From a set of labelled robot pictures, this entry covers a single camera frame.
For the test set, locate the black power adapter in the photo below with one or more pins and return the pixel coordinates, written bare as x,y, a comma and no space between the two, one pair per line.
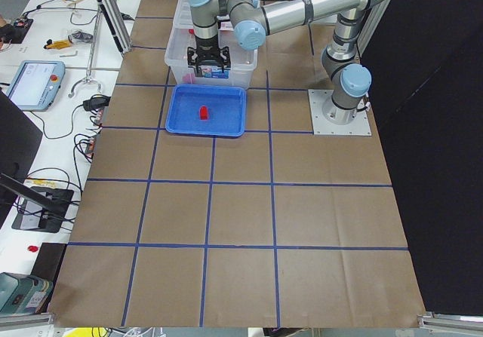
96,102

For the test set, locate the red block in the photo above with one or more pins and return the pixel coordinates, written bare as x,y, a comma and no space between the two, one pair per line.
203,113

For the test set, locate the green device box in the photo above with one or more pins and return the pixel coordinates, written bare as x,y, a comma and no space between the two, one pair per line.
23,294

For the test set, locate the yellow black small tool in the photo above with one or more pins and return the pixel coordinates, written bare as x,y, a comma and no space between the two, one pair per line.
61,44

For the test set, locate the long reach grabber tool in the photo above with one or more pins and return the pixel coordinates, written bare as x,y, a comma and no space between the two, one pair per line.
89,79

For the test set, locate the clear plastic storage box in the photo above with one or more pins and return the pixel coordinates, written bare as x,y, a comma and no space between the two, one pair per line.
210,44

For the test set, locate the silver hex key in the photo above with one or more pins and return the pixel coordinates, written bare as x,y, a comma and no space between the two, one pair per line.
71,54

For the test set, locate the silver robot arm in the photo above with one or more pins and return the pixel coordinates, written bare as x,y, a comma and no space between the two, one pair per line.
351,81

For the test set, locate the aluminium frame post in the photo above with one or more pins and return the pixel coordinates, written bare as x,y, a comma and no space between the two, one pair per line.
116,25

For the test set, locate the black monitor stand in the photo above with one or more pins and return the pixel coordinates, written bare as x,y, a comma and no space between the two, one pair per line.
39,209

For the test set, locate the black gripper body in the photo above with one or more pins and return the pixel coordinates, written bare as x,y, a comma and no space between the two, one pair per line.
207,46

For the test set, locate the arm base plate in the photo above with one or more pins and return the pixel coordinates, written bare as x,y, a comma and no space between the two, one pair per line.
329,120

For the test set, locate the blue plastic tray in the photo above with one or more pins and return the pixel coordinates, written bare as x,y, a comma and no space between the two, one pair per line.
226,109

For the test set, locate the blue teach pendant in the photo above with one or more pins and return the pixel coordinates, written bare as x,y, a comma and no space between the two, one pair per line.
35,84

